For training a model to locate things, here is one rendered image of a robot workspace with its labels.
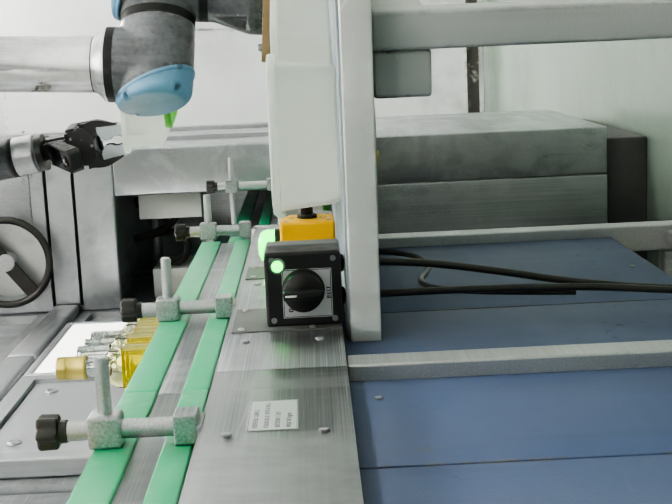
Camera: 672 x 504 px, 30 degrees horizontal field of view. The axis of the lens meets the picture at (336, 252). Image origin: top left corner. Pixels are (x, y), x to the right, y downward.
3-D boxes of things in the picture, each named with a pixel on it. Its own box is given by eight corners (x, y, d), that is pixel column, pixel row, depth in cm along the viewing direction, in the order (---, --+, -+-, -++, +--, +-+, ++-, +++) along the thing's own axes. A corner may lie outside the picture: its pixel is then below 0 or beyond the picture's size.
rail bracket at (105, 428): (207, 433, 103) (44, 441, 103) (201, 346, 102) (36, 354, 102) (203, 448, 99) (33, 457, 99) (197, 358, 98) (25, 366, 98)
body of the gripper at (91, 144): (99, 116, 244) (39, 128, 244) (92, 125, 236) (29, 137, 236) (109, 154, 246) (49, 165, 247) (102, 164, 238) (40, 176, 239)
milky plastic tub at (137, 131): (175, 38, 243) (130, 39, 243) (164, 61, 222) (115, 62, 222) (181, 125, 249) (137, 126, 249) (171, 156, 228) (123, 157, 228)
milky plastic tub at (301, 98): (342, 74, 155) (272, 77, 154) (347, 46, 132) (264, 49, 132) (349, 215, 155) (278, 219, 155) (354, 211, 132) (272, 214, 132)
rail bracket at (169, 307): (237, 312, 149) (124, 318, 148) (234, 251, 147) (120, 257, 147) (235, 320, 145) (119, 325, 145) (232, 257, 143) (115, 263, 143)
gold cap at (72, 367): (89, 353, 183) (59, 354, 183) (84, 357, 179) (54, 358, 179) (90, 377, 183) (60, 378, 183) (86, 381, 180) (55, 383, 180)
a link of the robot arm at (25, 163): (7, 142, 236) (18, 183, 239) (31, 137, 236) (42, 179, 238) (16, 134, 243) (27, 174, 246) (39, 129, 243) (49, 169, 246)
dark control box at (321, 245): (345, 308, 140) (269, 312, 140) (341, 237, 138) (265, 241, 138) (347, 324, 132) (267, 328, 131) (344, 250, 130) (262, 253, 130)
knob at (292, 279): (325, 309, 131) (326, 316, 128) (282, 311, 131) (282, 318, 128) (323, 267, 131) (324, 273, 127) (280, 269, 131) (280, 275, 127)
